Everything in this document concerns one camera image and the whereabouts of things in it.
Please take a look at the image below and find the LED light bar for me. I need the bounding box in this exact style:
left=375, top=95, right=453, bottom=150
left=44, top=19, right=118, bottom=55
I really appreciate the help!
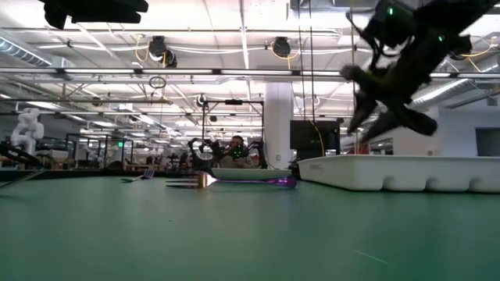
left=0, top=66, right=500, bottom=80

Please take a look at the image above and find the silver vertical pole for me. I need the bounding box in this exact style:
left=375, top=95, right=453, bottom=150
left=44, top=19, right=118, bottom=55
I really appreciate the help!
left=349, top=0, right=357, bottom=155

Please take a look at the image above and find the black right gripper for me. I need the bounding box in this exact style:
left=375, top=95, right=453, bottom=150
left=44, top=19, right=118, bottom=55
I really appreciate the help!
left=339, top=29, right=473, bottom=144

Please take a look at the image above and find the white humanoid robot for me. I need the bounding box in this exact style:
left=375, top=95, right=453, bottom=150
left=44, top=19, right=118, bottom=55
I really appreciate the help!
left=10, top=108, right=45, bottom=158

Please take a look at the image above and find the iridescent rainbow spoon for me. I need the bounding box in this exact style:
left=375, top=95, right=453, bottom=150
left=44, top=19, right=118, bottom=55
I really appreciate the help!
left=165, top=171, right=298, bottom=190

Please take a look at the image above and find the black rig frame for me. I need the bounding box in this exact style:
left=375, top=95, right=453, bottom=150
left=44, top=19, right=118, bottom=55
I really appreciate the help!
left=202, top=99, right=265, bottom=157

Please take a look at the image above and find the black ceiling fixture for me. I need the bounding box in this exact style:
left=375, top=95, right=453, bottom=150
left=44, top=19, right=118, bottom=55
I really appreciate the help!
left=148, top=35, right=178, bottom=69
left=272, top=37, right=292, bottom=59

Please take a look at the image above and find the white cutlery organizer tray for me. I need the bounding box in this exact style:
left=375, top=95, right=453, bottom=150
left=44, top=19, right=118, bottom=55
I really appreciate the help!
left=298, top=155, right=500, bottom=194

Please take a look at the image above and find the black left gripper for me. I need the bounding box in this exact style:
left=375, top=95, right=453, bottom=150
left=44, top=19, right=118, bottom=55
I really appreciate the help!
left=37, top=0, right=150, bottom=30

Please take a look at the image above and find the iridescent rainbow fork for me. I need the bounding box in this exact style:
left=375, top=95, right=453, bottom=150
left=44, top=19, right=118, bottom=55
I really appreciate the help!
left=0, top=168, right=47, bottom=191

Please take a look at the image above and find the person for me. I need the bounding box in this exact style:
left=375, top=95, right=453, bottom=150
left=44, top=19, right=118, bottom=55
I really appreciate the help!
left=220, top=135, right=255, bottom=169

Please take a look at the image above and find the white square column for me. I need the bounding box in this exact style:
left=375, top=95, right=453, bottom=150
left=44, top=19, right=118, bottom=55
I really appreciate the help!
left=264, top=81, right=295, bottom=169

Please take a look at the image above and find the black monitor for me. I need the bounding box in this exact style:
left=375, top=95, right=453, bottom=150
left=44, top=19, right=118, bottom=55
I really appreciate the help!
left=289, top=119, right=341, bottom=161

